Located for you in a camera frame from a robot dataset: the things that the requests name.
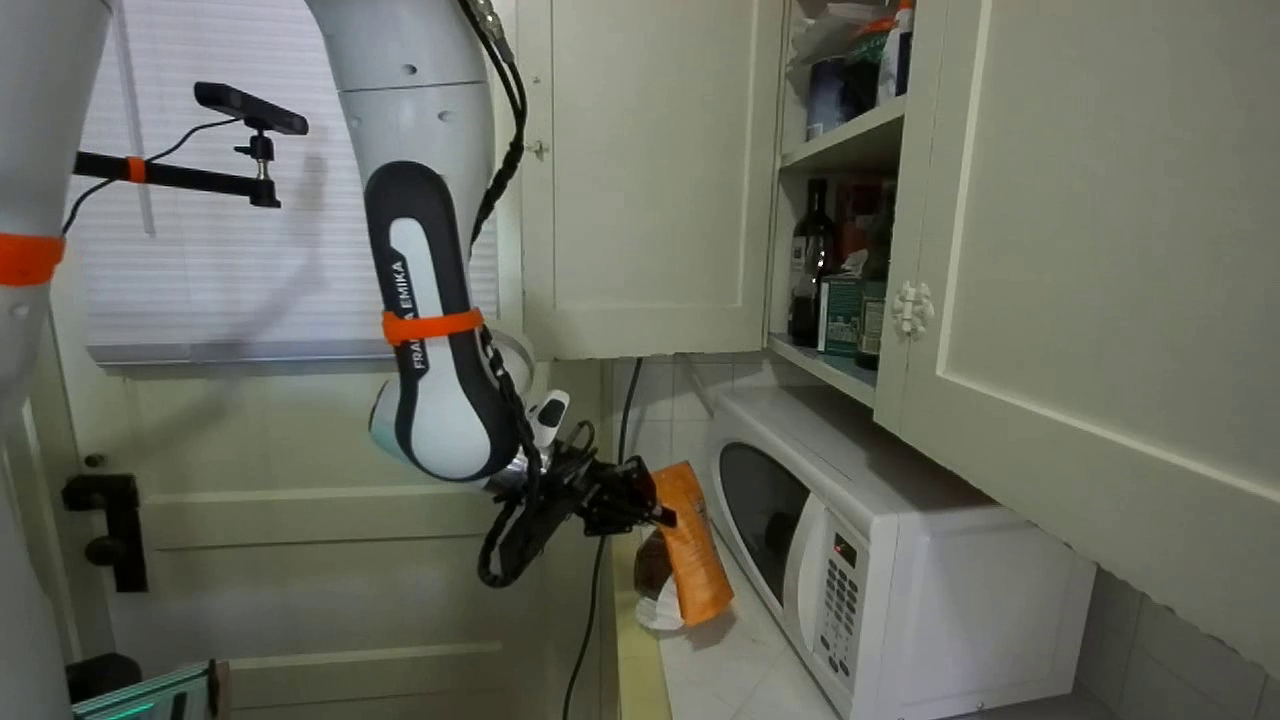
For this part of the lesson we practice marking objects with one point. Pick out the orange tape on mounting arm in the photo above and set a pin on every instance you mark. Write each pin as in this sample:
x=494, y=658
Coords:
x=133, y=170

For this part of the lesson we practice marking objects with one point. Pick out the clear plastic bag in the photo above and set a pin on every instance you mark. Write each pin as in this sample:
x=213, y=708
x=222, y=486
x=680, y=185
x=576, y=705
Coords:
x=833, y=42

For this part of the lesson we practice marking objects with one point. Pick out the black stereo camera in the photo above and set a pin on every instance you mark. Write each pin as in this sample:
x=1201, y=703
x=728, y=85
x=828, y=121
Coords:
x=251, y=108

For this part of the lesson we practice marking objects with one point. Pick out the dark glass bottle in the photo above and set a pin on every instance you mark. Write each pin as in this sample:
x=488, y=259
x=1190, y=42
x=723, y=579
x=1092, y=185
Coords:
x=810, y=274

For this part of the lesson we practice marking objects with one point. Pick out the small cream door catch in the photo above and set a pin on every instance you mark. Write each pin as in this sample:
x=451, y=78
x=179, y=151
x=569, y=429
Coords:
x=534, y=151

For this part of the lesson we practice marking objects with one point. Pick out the cream cupboard door white latch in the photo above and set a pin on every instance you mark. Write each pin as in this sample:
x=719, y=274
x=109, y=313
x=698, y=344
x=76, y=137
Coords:
x=1104, y=254

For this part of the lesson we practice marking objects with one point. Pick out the teal edged object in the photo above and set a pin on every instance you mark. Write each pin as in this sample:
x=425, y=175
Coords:
x=144, y=692

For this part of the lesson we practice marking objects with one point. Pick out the green box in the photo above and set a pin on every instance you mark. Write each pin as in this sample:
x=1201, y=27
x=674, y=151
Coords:
x=855, y=313

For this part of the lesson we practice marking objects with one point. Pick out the white window blind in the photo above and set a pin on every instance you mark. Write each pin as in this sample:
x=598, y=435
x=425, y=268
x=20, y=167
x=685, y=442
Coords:
x=242, y=264

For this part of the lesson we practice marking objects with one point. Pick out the black clamp bracket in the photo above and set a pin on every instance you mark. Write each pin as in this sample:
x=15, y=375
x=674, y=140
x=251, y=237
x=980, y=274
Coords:
x=115, y=525

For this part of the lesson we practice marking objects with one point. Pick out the cream cupboard door green knob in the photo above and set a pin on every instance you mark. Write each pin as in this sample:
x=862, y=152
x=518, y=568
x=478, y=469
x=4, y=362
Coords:
x=640, y=175

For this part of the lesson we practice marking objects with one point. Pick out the orange packet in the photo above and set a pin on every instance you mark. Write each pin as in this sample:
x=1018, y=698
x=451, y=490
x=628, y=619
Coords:
x=695, y=547

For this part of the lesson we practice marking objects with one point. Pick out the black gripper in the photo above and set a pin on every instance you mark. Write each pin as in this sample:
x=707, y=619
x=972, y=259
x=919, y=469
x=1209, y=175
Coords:
x=587, y=490

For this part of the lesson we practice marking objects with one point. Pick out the cream cupboard shelf unit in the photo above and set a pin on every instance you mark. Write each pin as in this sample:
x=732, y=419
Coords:
x=840, y=135

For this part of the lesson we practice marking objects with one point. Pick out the white microwave oven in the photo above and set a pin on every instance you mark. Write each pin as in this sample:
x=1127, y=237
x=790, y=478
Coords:
x=922, y=585

